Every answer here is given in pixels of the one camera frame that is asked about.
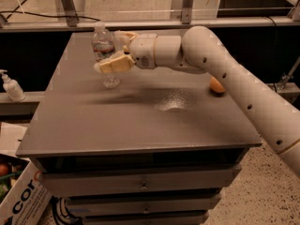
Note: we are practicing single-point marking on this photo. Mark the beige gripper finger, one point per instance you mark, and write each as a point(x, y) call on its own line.
point(123, 39)
point(118, 62)

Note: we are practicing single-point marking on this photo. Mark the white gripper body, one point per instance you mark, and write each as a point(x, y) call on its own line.
point(142, 51)

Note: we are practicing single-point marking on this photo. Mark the clear plastic water bottle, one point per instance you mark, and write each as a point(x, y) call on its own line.
point(103, 48)

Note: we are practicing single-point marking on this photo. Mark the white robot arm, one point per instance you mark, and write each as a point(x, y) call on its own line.
point(197, 51)

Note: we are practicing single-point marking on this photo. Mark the white pump dispenser bottle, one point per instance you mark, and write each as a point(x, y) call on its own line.
point(12, 87)

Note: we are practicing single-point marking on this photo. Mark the orange fruit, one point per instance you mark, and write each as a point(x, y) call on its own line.
point(216, 86)

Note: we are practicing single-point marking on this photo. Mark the grey drawer cabinet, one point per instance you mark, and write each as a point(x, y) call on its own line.
point(156, 150)

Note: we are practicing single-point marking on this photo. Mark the white cardboard box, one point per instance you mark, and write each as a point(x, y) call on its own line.
point(23, 198)

